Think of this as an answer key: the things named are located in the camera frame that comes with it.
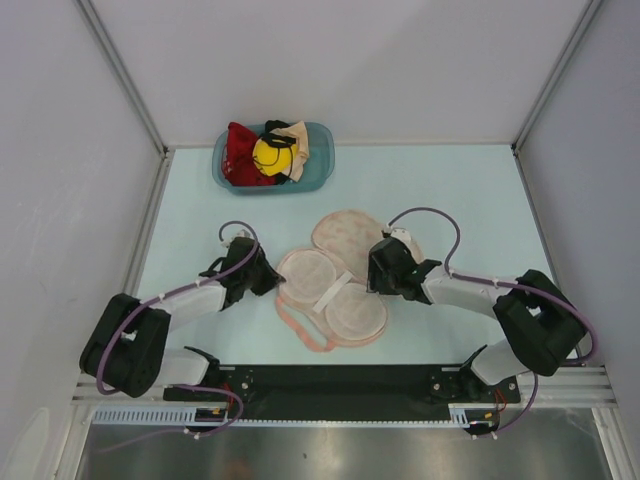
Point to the yellow black bra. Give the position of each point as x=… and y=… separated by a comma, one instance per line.
x=274, y=154

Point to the right aluminium frame post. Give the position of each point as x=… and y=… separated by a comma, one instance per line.
x=574, y=41

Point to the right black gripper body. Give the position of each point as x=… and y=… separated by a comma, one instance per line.
x=395, y=292

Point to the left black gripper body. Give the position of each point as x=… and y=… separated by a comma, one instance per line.
x=247, y=277

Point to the beige bra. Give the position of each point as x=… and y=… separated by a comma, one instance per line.
x=299, y=133

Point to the aluminium frame post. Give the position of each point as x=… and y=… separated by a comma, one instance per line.
x=574, y=41
x=108, y=49

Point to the left aluminium frame post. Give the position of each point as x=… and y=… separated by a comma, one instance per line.
x=108, y=49

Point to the red garment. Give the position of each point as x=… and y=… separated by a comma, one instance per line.
x=238, y=165

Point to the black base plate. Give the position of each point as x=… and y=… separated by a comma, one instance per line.
x=357, y=388

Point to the black garment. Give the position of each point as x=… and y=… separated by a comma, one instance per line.
x=272, y=125

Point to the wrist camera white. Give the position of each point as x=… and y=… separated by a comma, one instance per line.
x=227, y=240
x=406, y=238

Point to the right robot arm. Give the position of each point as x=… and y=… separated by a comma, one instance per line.
x=541, y=327

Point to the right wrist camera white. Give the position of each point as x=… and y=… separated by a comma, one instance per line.
x=406, y=238

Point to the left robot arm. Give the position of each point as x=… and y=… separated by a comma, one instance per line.
x=127, y=351

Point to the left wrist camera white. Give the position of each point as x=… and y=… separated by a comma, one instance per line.
x=227, y=240

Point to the teal plastic basket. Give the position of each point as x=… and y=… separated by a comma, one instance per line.
x=317, y=169

